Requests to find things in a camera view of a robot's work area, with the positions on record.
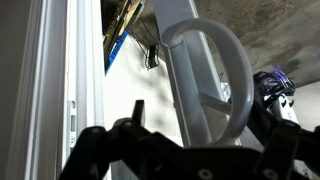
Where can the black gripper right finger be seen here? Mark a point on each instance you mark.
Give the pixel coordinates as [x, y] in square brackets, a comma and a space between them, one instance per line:
[280, 143]

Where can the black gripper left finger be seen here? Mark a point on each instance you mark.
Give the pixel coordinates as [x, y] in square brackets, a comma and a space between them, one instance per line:
[100, 150]

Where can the latch side door jamb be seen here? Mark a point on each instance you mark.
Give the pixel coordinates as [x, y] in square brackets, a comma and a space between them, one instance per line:
[50, 83]

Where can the metal strike plate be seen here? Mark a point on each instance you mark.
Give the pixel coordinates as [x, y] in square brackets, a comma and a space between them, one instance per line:
[72, 123]

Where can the dark golf bag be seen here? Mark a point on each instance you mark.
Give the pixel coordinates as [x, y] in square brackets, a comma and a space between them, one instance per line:
[271, 83]

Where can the blue long pole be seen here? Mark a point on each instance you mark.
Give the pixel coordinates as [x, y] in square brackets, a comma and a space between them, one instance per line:
[116, 53]

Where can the yellow long pole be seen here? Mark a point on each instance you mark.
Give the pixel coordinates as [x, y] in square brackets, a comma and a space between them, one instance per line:
[120, 23]

